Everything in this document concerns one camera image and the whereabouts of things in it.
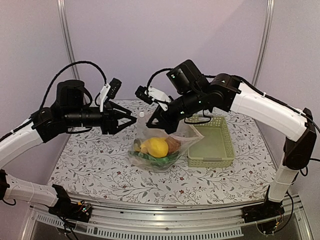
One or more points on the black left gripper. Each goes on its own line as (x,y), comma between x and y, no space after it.
(110,121)

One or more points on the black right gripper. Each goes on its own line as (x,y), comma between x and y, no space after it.
(169,126)

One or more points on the brown toy potato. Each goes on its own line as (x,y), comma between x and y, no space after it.
(173,145)

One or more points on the yellow toy lemon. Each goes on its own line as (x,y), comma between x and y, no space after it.
(157,147)

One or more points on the clear pink zip top bag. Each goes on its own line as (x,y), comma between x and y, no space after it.
(186,134)

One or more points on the orange yellow toy mango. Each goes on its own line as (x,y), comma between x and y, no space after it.
(143,148)

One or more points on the green yellow toy avocado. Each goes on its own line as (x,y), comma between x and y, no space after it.
(137,145)

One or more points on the green white toy bok choy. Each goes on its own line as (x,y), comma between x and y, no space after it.
(149,160)

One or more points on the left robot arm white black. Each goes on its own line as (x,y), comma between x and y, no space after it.
(68,111)

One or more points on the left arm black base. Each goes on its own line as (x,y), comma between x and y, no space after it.
(64,208)

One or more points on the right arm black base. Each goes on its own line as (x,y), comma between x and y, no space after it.
(268,215)

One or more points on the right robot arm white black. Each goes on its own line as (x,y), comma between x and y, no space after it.
(232,93)

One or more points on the floral patterned table mat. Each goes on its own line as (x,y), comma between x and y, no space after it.
(97,165)

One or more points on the beige perforated plastic basket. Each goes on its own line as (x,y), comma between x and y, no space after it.
(215,149)

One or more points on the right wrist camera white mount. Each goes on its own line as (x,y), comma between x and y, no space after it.
(152,95)

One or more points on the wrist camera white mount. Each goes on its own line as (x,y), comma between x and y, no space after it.
(108,91)
(152,95)

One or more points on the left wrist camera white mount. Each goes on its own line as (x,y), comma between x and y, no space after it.
(108,91)

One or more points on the front aluminium rail frame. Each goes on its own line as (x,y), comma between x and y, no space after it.
(120,220)

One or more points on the left aluminium frame post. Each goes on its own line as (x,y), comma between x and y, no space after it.
(61,7)

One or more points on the aluminium frame post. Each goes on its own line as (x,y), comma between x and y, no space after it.
(61,7)
(264,41)

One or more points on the right aluminium frame post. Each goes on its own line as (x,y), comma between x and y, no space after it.
(264,41)

